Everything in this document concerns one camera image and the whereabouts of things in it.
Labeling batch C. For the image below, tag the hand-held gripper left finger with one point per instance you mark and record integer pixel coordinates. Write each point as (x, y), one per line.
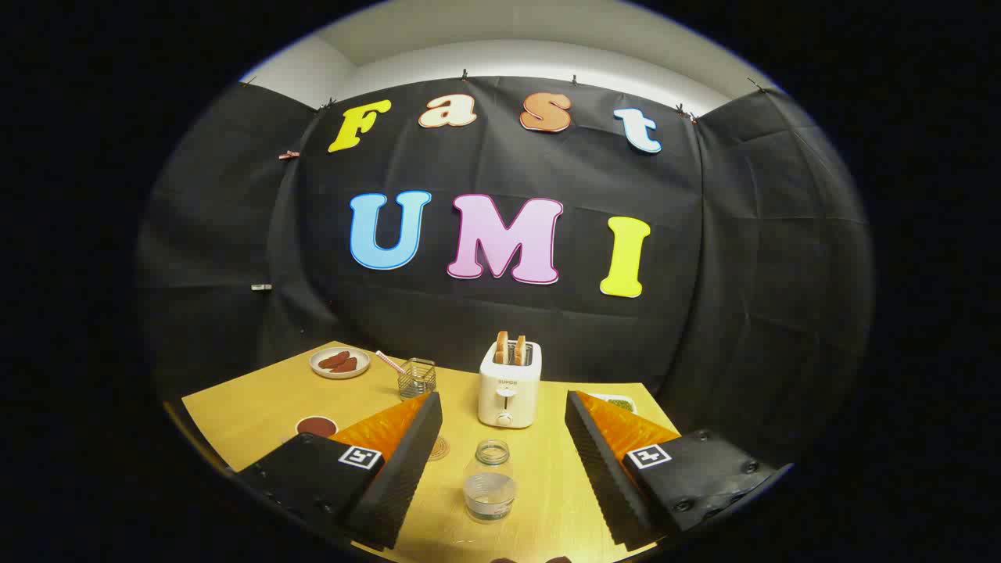
(407, 469)

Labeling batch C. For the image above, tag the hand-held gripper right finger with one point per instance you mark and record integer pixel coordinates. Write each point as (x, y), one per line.
(598, 469)

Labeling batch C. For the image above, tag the round cork coaster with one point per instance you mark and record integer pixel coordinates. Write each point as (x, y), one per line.
(439, 450)

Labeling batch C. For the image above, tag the clear plastic juice bottle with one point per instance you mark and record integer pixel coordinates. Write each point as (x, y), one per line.
(490, 493)

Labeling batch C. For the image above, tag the white divided bean dish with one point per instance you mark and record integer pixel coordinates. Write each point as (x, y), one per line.
(622, 403)

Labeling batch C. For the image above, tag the pink striped straw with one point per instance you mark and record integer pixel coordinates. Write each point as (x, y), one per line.
(389, 361)

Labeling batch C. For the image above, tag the white toaster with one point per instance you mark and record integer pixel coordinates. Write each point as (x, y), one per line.
(508, 391)

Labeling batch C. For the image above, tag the red sausage piece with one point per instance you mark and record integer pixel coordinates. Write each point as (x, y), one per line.
(346, 365)
(334, 360)

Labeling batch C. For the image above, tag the white round plate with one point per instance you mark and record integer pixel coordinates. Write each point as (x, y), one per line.
(322, 369)

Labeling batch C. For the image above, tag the toasted bread slice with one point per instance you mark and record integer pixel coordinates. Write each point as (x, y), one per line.
(519, 350)
(501, 348)

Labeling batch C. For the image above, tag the wooden table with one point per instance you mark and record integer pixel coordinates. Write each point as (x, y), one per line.
(258, 407)

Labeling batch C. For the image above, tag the black backdrop cloth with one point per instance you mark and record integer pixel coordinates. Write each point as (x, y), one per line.
(743, 274)

